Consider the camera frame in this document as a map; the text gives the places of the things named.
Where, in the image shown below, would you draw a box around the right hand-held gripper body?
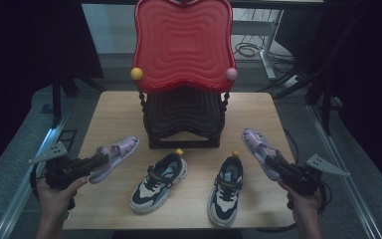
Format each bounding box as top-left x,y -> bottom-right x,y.
283,153 -> 351,196

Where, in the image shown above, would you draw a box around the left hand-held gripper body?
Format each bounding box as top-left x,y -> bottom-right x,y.
29,141 -> 93,191

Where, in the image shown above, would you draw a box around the purple child sandal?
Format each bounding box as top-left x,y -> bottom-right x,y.
89,134 -> 140,185
241,127 -> 288,182

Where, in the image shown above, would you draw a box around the navy and white child sneaker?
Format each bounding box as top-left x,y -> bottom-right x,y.
207,150 -> 245,229
128,148 -> 190,214

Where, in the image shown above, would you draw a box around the red and black shoe rack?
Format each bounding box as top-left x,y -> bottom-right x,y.
130,0 -> 239,150

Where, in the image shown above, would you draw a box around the person's right hand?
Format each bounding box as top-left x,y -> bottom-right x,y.
278,181 -> 322,222

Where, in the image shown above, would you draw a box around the person's left hand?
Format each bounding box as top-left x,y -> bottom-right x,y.
35,175 -> 89,222

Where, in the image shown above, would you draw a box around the dark floor plate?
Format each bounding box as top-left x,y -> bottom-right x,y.
57,129 -> 78,145

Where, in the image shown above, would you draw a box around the black stand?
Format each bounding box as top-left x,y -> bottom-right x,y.
258,63 -> 333,136
51,71 -> 107,127

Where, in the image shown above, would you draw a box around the white power strip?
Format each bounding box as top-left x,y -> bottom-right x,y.
283,74 -> 304,90

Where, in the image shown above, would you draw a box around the black curtain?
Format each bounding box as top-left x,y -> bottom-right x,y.
0,0 -> 104,184
275,0 -> 382,200

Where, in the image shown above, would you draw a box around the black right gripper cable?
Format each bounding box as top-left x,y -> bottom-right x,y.
255,181 -> 333,234

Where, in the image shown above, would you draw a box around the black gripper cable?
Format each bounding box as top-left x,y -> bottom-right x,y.
29,163 -> 42,201
255,181 -> 333,234

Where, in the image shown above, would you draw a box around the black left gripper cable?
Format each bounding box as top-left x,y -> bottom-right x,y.
29,163 -> 42,201

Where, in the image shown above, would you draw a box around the metal floor rail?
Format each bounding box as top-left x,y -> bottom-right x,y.
0,116 -> 68,239
306,104 -> 382,239

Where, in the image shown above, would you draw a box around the white desk frame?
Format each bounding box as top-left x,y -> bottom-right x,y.
231,9 -> 285,82

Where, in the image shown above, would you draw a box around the black floor cables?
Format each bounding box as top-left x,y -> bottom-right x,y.
233,33 -> 296,68

